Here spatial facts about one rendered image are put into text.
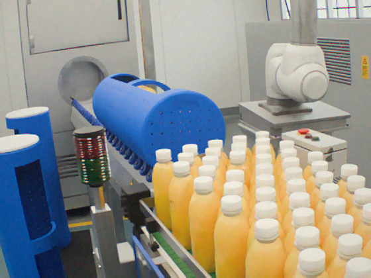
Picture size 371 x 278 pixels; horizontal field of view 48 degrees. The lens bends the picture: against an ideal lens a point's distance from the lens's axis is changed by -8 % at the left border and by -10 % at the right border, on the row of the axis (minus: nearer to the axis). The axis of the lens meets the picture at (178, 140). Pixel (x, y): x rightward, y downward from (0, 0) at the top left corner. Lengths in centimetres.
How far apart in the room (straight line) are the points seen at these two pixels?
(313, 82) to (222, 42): 530
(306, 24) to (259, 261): 103
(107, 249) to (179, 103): 62
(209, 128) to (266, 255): 77
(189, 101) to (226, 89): 547
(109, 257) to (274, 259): 36
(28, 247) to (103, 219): 110
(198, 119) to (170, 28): 520
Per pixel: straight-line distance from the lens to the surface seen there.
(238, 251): 85
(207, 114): 142
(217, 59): 677
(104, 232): 90
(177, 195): 105
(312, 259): 62
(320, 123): 174
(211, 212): 94
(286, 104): 178
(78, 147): 84
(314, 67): 154
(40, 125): 264
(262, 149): 114
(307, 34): 158
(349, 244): 66
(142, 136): 136
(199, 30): 668
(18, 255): 199
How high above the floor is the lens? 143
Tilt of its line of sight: 14 degrees down
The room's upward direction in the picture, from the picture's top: 5 degrees counter-clockwise
